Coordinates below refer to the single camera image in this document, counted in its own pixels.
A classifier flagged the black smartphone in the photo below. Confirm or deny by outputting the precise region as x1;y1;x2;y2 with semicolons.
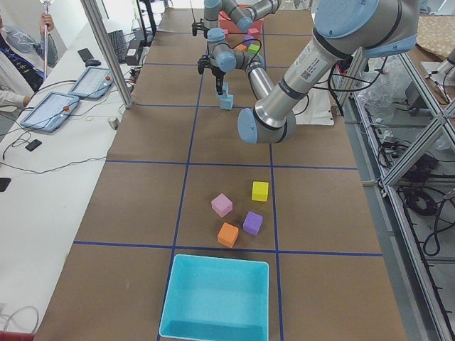
25;139;42;152
77;48;93;63

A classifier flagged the purple foam block left side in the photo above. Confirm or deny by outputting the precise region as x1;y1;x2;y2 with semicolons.
242;211;263;237

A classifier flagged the orange foam block right side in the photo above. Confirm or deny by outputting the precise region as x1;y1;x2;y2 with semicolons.
234;44;248;52

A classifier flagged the pink foam block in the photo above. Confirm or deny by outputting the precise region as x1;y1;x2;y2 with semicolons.
211;193;233;217

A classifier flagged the teach pendant near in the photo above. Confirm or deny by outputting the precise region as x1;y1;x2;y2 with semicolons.
20;92;80;133

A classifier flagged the orange foam block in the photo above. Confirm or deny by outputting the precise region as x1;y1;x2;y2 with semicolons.
217;222;239;248
234;44;248;52

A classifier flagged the light blue foam block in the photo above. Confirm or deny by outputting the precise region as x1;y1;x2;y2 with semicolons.
215;82;229;99
219;94;234;110

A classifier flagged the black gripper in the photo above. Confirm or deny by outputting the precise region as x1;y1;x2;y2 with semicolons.
197;55;225;95
191;20;207;37

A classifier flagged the teach pendant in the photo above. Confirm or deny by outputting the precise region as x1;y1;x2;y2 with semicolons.
20;92;80;133
68;67;114;99

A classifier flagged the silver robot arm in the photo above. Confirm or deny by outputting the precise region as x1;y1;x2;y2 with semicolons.
192;1;420;144
191;0;282;38

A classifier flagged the green foam block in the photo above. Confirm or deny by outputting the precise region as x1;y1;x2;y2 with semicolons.
247;44;260;53

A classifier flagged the pink plastic bin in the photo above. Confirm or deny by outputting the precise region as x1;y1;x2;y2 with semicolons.
218;11;263;33

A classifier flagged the black computer mouse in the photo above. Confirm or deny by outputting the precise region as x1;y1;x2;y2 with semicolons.
85;59;101;67

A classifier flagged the person in grey jacket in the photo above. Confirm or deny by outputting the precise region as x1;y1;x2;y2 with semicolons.
1;13;59;109

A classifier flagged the yellow foam block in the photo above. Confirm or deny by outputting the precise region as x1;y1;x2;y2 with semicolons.
251;181;269;202

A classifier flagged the aluminium frame rack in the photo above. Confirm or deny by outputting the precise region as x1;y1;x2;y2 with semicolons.
337;48;454;340

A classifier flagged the aluminium frame post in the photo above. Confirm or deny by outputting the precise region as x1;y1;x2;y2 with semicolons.
80;0;133;109

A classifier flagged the orange foam block left side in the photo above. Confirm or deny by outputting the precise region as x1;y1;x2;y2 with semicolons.
217;222;239;248

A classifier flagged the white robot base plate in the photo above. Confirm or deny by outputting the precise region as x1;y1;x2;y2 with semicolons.
293;90;334;126

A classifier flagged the teach pendant far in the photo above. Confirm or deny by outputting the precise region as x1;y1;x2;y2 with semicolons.
68;67;114;99

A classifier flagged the small metal cylinder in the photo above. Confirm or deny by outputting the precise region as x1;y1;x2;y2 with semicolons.
107;117;119;130

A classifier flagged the cyan plastic bin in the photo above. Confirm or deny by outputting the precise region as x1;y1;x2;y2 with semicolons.
159;254;269;340

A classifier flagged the black keyboard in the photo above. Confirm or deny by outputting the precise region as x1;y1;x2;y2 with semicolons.
107;30;127;63

